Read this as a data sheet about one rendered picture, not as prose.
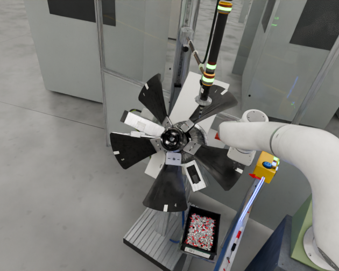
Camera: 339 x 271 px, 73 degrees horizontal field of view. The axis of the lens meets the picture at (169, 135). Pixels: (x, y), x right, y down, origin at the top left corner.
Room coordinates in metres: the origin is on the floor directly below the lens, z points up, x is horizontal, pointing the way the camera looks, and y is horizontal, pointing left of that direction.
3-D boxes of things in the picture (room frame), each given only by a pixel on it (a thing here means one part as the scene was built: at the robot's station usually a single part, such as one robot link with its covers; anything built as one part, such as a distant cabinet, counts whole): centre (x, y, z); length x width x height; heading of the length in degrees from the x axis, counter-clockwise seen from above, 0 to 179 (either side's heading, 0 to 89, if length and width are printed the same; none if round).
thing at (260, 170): (0.97, -0.57, 1.02); 0.16 x 0.10 x 0.11; 154
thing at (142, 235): (1.10, -0.08, 0.04); 0.62 x 0.46 x 0.08; 154
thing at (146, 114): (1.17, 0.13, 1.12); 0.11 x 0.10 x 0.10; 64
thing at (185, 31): (1.48, -0.02, 1.54); 0.10 x 0.07 x 0.08; 9
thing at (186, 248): (0.62, -0.22, 0.85); 0.22 x 0.17 x 0.07; 170
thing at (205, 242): (0.62, -0.22, 0.84); 0.19 x 0.14 x 0.04; 170
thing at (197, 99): (0.87, -0.12, 1.49); 0.09 x 0.07 x 0.10; 9
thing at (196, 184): (0.86, -0.18, 0.98); 0.20 x 0.16 x 0.20; 154
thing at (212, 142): (1.40, -0.25, 0.85); 0.36 x 0.24 x 0.03; 64
